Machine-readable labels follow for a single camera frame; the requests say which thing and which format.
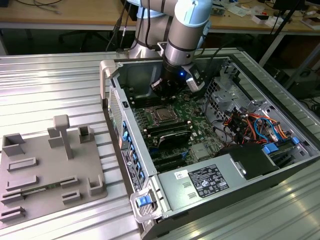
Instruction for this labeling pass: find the grey handle with blue latch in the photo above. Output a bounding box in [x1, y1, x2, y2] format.
[129, 188, 164, 224]

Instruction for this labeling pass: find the open grey PC case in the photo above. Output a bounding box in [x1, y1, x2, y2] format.
[99, 55, 320, 240]

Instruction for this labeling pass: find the grey power supply unit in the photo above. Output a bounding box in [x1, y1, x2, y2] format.
[156, 152, 248, 213]

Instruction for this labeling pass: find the black office chair base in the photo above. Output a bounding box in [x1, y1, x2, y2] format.
[58, 29, 111, 52]

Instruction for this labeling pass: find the black expansion card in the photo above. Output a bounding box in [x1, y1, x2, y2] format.
[156, 129, 194, 151]

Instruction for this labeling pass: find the CPU socket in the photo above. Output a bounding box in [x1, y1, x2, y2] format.
[145, 104, 177, 126]

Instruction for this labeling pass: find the silver topped CPU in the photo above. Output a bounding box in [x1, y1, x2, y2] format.
[154, 108, 173, 121]

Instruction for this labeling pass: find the black plastic air shroud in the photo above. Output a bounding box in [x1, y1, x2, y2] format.
[216, 143, 280, 181]

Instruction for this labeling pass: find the white box with black inlay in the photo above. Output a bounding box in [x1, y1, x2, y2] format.
[251, 14, 273, 25]

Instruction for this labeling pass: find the blue wire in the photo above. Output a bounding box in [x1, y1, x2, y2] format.
[253, 116, 280, 145]

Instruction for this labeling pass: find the red black wire bundle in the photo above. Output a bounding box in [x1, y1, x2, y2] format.
[223, 111, 251, 146]

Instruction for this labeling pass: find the grey parts rack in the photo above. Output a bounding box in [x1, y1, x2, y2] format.
[0, 114, 109, 224]

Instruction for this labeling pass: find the wooden desk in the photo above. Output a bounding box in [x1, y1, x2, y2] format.
[0, 0, 320, 35]

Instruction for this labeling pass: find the grey case handle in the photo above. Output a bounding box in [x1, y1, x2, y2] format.
[99, 59, 119, 101]

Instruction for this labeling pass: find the installed RAM stick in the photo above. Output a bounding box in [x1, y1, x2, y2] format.
[147, 121, 193, 138]

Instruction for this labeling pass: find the green RAM stick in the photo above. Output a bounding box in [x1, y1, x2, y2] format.
[21, 181, 62, 197]

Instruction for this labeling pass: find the small silver wrist camera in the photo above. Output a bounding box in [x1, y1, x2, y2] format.
[149, 79, 165, 94]

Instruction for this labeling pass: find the white wrist camera with mount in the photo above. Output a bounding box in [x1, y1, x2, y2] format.
[181, 63, 206, 93]

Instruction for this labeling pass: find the blue disk carrier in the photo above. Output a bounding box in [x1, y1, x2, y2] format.
[262, 142, 280, 155]

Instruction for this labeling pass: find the silver chipset heat sink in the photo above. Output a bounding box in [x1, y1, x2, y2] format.
[189, 143, 213, 161]

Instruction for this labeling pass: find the perforated metal drive cage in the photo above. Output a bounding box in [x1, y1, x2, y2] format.
[203, 76, 252, 121]

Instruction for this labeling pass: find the orange wire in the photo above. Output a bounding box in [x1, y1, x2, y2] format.
[246, 113, 292, 140]

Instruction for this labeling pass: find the green motherboard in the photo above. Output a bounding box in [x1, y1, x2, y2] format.
[129, 88, 227, 174]

